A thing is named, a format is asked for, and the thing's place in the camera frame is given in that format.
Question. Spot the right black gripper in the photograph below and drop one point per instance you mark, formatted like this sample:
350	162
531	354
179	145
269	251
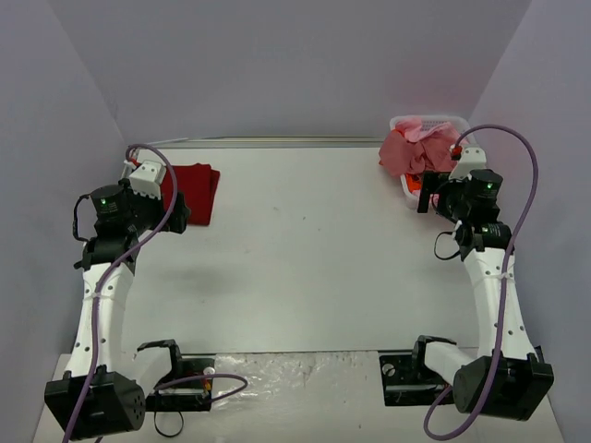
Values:
428	190

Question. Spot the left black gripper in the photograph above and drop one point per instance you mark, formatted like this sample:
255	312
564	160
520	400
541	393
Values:
177	212

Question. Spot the salmon pink t-shirt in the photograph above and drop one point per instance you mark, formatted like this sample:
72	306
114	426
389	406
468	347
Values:
399	156

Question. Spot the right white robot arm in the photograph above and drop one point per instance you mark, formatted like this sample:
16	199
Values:
508	377

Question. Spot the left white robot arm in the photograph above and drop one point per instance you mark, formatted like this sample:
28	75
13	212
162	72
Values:
102	392

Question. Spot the orange t-shirt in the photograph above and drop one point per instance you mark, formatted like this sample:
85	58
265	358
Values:
411	185

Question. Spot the folded dark red t-shirt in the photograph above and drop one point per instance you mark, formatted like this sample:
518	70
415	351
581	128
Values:
198	183

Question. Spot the white plastic basket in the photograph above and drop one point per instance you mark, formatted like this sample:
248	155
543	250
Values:
458	124

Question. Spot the light pink t-shirt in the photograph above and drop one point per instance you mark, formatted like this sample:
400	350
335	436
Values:
413	128

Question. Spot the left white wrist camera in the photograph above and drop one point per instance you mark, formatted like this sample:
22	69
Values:
147	178

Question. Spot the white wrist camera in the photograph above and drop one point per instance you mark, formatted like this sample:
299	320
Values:
471	157
147	178

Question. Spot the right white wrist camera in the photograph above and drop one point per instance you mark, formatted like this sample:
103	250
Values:
471	157

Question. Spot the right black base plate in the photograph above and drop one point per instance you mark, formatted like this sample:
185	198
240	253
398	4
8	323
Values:
405	386

